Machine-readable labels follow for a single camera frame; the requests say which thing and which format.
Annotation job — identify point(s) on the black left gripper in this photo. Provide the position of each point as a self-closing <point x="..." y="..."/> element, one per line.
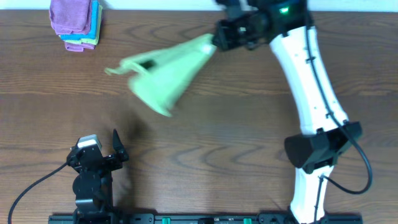
<point x="101" y="160"/>

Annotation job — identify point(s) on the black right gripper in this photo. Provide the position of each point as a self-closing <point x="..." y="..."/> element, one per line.
<point x="225" y="44"/>

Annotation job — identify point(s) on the green microfiber cloth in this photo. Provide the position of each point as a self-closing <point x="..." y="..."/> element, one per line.
<point x="163" y="75"/>

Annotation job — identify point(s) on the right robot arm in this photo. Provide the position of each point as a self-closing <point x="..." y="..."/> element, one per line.
<point x="326" y="131"/>

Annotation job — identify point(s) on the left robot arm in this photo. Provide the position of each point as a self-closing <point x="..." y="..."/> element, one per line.
<point x="93" y="186"/>

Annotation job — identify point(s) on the light green folded cloth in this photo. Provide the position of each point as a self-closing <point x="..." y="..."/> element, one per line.
<point x="97" y="33"/>

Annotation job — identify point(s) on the purple folded cloth bottom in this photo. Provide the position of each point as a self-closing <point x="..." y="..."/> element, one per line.
<point x="78" y="47"/>

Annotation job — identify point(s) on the purple folded cloth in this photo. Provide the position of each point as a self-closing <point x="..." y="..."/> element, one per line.
<point x="78" y="47"/>
<point x="70" y="16"/>

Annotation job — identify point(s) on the purple folded cloth top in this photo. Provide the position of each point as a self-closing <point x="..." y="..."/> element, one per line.
<point x="70" y="16"/>

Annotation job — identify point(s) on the blue folded cloth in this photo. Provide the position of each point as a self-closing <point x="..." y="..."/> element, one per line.
<point x="96" y="10"/>

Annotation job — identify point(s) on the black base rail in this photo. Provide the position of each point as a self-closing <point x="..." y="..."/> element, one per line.
<point x="148" y="218"/>

